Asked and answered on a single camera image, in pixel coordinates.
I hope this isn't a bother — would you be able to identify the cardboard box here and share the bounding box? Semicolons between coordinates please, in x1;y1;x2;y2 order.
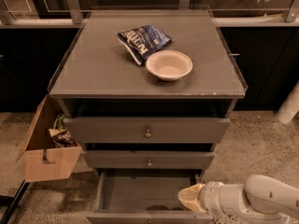
16;95;81;182

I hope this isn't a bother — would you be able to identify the white paper bowl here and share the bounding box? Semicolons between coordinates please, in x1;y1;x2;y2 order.
146;50;192;81

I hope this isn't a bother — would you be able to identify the grey bottom drawer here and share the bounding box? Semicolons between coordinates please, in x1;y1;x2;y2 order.
87;169;212;224

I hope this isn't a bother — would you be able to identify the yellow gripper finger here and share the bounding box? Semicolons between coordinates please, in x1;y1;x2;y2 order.
178;184;206;213

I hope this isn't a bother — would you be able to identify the grey drawer cabinet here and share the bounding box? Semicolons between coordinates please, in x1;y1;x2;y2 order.
47;9;249;179

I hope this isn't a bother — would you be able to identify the blue chip bag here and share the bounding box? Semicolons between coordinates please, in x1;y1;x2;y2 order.
117;24;172;65

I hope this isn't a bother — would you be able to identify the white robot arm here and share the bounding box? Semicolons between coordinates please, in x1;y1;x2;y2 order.
178;88;299;224

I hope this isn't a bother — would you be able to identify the grey top drawer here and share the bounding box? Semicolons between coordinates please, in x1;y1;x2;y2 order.
64;117;230;143

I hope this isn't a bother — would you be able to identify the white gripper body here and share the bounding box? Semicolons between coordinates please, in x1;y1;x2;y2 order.
199;182;225;217

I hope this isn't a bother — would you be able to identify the green snack bag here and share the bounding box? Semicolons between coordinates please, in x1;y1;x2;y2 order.
53;113;65;130

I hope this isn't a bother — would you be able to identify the metal railing frame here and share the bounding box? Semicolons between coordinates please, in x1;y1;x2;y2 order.
0;0;299;27

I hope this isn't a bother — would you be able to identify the black metal leg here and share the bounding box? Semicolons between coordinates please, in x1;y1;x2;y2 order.
0;180;29;224

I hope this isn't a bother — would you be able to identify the grey middle drawer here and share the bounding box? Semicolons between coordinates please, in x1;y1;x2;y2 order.
82;150;214;169

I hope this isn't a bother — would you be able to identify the brown snack bag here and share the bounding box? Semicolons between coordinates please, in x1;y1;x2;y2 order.
49;129;77;147

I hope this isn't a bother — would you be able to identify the grey drawer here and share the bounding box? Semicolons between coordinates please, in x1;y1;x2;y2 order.
87;169;212;224
64;117;230;143
82;150;214;169

